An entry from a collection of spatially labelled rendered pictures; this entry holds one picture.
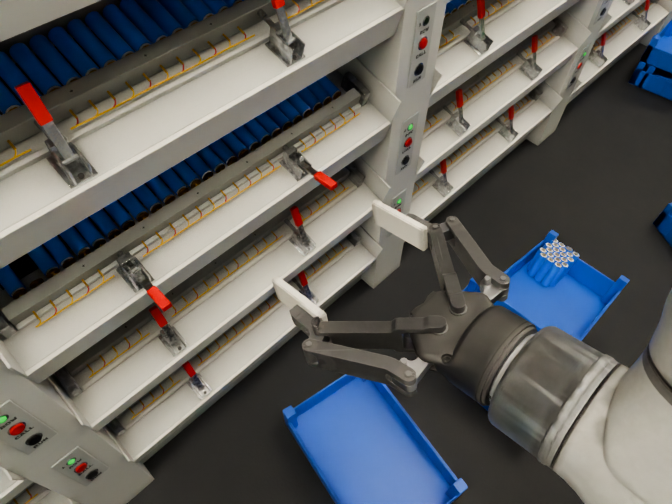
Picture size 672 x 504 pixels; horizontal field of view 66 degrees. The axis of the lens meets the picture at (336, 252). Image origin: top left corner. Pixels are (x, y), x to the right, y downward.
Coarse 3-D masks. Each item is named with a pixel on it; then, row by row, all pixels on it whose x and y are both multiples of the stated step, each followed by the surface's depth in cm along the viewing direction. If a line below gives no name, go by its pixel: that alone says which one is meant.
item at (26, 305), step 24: (360, 96) 80; (312, 120) 76; (264, 144) 73; (288, 144) 75; (312, 144) 76; (240, 168) 71; (192, 192) 68; (216, 192) 70; (240, 192) 71; (168, 216) 66; (120, 240) 63; (144, 240) 66; (168, 240) 66; (72, 264) 61; (96, 264) 62; (48, 288) 59; (24, 312) 58
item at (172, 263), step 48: (384, 96) 79; (336, 144) 78; (288, 192) 73; (192, 240) 68; (240, 240) 74; (0, 288) 61; (96, 288) 63; (0, 336) 59; (48, 336) 60; (96, 336) 63
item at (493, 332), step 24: (432, 312) 44; (480, 312) 43; (504, 312) 40; (432, 336) 42; (456, 336) 42; (480, 336) 39; (504, 336) 38; (432, 360) 41; (456, 360) 39; (480, 360) 38; (504, 360) 38; (456, 384) 41; (480, 384) 38
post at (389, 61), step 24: (408, 0) 66; (432, 0) 70; (408, 24) 70; (384, 48) 74; (408, 48) 73; (432, 48) 78; (384, 72) 77; (408, 72) 77; (432, 72) 82; (408, 96) 81; (384, 144) 87; (384, 168) 91; (408, 168) 97; (408, 192) 104; (384, 240) 110; (384, 264) 119
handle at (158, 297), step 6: (132, 270) 61; (138, 270) 63; (138, 276) 62; (144, 276) 62; (144, 282) 62; (150, 282) 62; (144, 288) 61; (150, 288) 61; (156, 288) 61; (150, 294) 60; (156, 294) 60; (162, 294) 60; (156, 300) 60; (162, 300) 60; (168, 300) 60; (162, 306) 59; (168, 306) 59
